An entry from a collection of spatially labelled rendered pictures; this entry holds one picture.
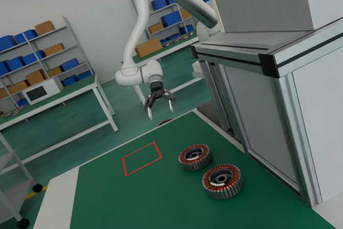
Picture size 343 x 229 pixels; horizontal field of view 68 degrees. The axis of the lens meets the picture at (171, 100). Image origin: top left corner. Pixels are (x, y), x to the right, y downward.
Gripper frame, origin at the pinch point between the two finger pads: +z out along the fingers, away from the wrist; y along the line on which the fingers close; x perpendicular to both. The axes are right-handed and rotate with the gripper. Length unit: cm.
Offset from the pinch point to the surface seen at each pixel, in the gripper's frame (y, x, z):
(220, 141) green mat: -26, 19, 38
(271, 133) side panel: -39, 46, 56
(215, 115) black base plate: -27.2, 12.1, 21.8
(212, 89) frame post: -30, 35, 27
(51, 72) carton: 329, -229, -438
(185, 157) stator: -13, 26, 44
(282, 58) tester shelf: -43, 68, 55
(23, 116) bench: 196, -79, -134
